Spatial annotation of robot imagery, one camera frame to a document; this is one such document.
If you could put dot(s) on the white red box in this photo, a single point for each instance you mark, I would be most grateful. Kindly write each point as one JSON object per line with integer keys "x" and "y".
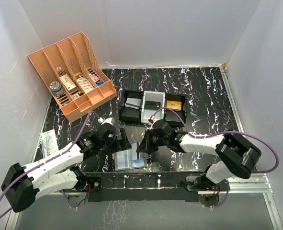
{"x": 68, "y": 83}

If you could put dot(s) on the black left card tray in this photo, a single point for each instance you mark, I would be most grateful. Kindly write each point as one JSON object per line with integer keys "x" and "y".
{"x": 129, "y": 115}

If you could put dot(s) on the black right card tray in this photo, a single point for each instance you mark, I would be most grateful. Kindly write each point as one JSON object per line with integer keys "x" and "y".
{"x": 170, "y": 117}

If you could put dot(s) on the small colourful packet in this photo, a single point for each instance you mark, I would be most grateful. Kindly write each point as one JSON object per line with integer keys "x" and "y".
{"x": 94, "y": 77}

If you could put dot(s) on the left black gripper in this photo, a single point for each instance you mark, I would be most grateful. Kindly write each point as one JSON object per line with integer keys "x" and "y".
{"x": 119, "y": 144}

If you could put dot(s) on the round patterned tin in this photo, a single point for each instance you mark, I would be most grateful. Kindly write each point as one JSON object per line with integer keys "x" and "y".
{"x": 56, "y": 88}

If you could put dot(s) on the orange plastic file organizer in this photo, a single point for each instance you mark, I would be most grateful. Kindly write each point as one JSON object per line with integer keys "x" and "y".
{"x": 73, "y": 56}

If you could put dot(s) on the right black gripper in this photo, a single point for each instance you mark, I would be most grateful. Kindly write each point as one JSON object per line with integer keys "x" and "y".
{"x": 146, "y": 144}

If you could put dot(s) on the white striped credit card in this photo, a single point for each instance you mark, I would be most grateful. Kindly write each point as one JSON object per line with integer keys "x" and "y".
{"x": 134, "y": 153}

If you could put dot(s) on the white label card stack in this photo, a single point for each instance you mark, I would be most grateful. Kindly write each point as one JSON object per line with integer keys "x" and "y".
{"x": 84, "y": 83}

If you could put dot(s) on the blue small object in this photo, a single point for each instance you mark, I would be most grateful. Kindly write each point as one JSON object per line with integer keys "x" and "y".
{"x": 100, "y": 83}

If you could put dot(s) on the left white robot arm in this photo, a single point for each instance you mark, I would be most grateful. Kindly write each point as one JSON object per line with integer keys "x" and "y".
{"x": 23, "y": 185}

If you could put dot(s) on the silver credit card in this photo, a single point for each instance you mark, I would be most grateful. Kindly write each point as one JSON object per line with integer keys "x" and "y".
{"x": 133, "y": 103}

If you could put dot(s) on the black card tray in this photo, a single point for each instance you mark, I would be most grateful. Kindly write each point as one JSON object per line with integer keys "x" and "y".
{"x": 170, "y": 117}
{"x": 129, "y": 115}

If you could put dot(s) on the white patterned paper sheet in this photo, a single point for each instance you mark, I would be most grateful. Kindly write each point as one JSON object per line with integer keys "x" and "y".
{"x": 49, "y": 143}

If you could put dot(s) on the gold credit card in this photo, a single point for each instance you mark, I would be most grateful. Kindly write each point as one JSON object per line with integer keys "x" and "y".
{"x": 174, "y": 105}

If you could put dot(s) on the grey leather card holder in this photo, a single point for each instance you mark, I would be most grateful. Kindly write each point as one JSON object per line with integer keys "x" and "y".
{"x": 123, "y": 160}

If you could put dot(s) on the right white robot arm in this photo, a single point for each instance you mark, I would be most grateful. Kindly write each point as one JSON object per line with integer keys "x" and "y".
{"x": 238, "y": 156}

